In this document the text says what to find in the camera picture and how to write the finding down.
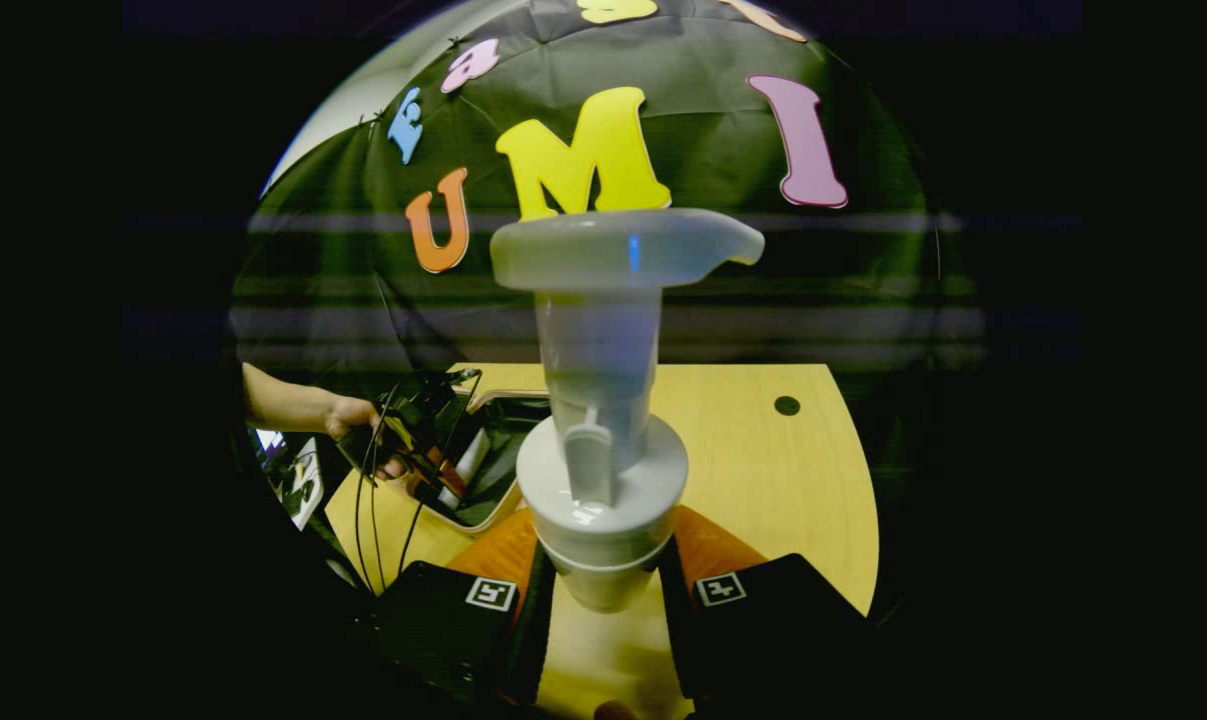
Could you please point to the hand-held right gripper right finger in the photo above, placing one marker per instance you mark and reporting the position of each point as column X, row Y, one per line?
column 675, row 630

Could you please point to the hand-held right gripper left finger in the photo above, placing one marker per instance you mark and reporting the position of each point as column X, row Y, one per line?
column 535, row 630

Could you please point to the pink suitcase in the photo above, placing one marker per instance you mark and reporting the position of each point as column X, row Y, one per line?
column 493, row 480

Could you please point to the white pump bottle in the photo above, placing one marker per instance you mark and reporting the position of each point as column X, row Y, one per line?
column 603, row 400

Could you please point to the white printed object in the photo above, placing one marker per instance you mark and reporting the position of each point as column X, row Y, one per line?
column 308, row 480

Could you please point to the black backdrop cloth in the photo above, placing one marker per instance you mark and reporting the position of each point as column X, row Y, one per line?
column 723, row 260

